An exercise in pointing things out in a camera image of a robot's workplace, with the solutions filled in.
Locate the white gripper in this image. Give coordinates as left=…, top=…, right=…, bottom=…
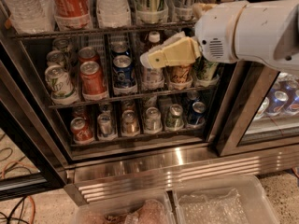
left=140, top=1, right=249, bottom=68

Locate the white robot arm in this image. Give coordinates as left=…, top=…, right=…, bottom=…
left=140, top=0, right=299, bottom=75

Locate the green white can front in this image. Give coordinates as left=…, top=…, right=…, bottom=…
left=195, top=57, right=219, bottom=81

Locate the orange soda can front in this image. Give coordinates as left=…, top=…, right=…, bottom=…
left=170, top=64, right=192, bottom=83

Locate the blue soda can front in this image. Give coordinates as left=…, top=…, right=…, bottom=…
left=113, top=55, right=136, bottom=89

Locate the small blue can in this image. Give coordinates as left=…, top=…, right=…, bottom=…
left=187, top=102, right=206, bottom=125

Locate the small green can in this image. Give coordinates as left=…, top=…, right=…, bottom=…
left=165, top=104, right=183, bottom=129

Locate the small white can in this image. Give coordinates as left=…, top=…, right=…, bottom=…
left=145, top=107, right=162, bottom=132

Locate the red soda can front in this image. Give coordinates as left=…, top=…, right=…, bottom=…
left=80, top=62, right=106, bottom=95

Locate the blue pepsi can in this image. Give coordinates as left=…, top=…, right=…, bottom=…
left=266, top=91, right=289, bottom=116

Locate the small gold can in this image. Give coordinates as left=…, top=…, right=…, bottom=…
left=121, top=110, right=139, bottom=134

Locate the small silver can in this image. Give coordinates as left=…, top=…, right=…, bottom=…
left=97, top=113, right=115, bottom=137

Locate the white green soda can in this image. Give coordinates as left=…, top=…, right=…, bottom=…
left=45, top=65, right=75, bottom=99

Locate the small red can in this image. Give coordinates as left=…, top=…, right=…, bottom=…
left=70, top=117, right=93, bottom=142

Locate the steel fridge grille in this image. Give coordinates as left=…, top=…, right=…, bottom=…
left=64, top=145, right=299, bottom=206

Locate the brown tea bottle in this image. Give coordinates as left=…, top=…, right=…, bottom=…
left=142, top=31, right=163, bottom=83

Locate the red cola bottle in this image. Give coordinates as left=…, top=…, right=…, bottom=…
left=54, top=0, right=93, bottom=31

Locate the clear water bottle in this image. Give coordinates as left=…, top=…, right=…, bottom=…
left=4, top=0, right=55, bottom=34

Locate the right clear plastic bin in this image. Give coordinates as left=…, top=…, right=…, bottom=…
left=172, top=175, right=280, bottom=224

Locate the clear plastic bin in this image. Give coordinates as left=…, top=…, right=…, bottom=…
left=70, top=189, right=176, bottom=224
left=172, top=175, right=280, bottom=224

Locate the left clear plastic bin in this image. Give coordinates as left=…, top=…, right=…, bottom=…
left=70, top=189, right=176, bottom=224

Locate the fridge door frame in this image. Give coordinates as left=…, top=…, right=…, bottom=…
left=209, top=63, right=299, bottom=156

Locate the orange cable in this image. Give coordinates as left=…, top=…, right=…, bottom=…
left=0, top=161, right=36, bottom=224

